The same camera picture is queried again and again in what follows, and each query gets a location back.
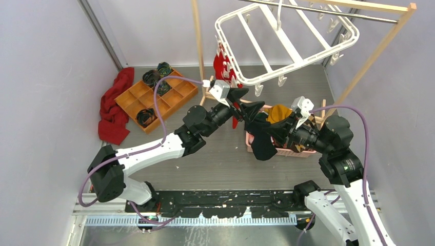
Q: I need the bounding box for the metal hanger rod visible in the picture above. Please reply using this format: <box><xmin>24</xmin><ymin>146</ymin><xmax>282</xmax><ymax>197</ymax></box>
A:
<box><xmin>241</xmin><ymin>0</ymin><xmax>399</xmax><ymax>24</ymax></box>

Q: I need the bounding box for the white clip sock hanger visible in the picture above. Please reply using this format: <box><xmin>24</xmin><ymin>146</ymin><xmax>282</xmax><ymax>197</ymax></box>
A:
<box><xmin>215</xmin><ymin>3</ymin><xmax>360</xmax><ymax>96</ymax></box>

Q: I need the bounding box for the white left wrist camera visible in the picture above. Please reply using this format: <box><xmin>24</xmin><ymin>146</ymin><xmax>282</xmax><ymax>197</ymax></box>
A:
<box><xmin>202</xmin><ymin>79</ymin><xmax>231</xmax><ymax>107</ymax></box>

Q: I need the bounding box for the black sock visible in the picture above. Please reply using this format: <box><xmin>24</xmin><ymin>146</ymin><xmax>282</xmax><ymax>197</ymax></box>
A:
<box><xmin>245</xmin><ymin>113</ymin><xmax>277</xmax><ymax>161</ymax></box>

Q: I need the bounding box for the red snowflake christmas sock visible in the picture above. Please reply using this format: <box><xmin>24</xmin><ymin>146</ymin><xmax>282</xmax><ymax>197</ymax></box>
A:
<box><xmin>213</xmin><ymin>48</ymin><xmax>226</xmax><ymax>80</ymax></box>

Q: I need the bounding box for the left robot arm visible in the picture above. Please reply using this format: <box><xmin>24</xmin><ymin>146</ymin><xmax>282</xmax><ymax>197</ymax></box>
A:
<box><xmin>86</xmin><ymin>88</ymin><xmax>265</xmax><ymax>212</ymax></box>

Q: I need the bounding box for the red cloth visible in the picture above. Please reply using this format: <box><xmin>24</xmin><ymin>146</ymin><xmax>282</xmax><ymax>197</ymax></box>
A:
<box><xmin>98</xmin><ymin>67</ymin><xmax>134</xmax><ymax>145</ymax></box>

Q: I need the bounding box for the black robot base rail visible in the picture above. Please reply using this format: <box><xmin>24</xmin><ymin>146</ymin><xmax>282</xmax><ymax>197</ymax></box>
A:
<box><xmin>136</xmin><ymin>190</ymin><xmax>309</xmax><ymax>218</ymax></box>

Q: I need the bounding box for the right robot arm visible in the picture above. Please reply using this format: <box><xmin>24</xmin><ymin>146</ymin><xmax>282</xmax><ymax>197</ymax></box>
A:
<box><xmin>266</xmin><ymin>112</ymin><xmax>394</xmax><ymax>245</ymax></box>

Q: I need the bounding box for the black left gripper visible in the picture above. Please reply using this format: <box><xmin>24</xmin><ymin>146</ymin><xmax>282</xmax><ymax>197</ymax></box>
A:
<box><xmin>202</xmin><ymin>88</ymin><xmax>264</xmax><ymax>138</ymax></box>

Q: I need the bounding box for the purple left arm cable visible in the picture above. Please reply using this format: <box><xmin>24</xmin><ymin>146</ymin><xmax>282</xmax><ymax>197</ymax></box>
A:
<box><xmin>77</xmin><ymin>75</ymin><xmax>205</xmax><ymax>232</ymax></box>

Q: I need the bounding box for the wooden clothes rack frame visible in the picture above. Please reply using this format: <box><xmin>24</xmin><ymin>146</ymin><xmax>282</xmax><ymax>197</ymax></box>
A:
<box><xmin>191</xmin><ymin>0</ymin><xmax>418</xmax><ymax>120</ymax></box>

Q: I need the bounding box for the pink laundry basket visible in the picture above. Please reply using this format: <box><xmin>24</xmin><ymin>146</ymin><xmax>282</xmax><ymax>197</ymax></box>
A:
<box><xmin>246</xmin><ymin>105</ymin><xmax>316</xmax><ymax>158</ymax></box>

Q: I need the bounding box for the yellow sock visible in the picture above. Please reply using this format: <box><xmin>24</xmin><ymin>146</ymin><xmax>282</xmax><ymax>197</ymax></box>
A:
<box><xmin>264</xmin><ymin>104</ymin><xmax>292</xmax><ymax>124</ymax></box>

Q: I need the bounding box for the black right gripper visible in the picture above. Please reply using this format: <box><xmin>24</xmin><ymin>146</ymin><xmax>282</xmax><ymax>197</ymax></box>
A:
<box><xmin>262</xmin><ymin>109</ymin><xmax>330</xmax><ymax>153</ymax></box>

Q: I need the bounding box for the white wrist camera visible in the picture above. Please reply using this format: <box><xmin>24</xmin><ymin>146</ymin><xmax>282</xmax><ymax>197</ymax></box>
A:
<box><xmin>202</xmin><ymin>79</ymin><xmax>231</xmax><ymax>107</ymax></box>
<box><xmin>291</xmin><ymin>96</ymin><xmax>314</xmax><ymax>129</ymax></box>

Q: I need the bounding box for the orange wooden compartment tray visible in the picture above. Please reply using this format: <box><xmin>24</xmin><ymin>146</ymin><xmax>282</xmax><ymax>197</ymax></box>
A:
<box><xmin>115</xmin><ymin>69</ymin><xmax>198</xmax><ymax>134</ymax></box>

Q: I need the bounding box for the red santa christmas sock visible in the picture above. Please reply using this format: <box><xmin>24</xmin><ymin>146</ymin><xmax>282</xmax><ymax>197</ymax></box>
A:
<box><xmin>222</xmin><ymin>58</ymin><xmax>243</xmax><ymax>88</ymax></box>

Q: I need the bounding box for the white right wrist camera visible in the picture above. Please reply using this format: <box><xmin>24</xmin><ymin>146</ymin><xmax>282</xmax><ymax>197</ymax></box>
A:
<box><xmin>291</xmin><ymin>96</ymin><xmax>314</xmax><ymax>129</ymax></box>

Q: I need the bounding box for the rolled dark patterned sock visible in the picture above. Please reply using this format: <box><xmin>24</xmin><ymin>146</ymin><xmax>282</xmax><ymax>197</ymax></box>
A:
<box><xmin>142</xmin><ymin>70</ymin><xmax>161</xmax><ymax>88</ymax></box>
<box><xmin>136</xmin><ymin>108</ymin><xmax>157</xmax><ymax>128</ymax></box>
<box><xmin>154</xmin><ymin>80</ymin><xmax>172</xmax><ymax>96</ymax></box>
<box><xmin>157</xmin><ymin>61</ymin><xmax>173</xmax><ymax>77</ymax></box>

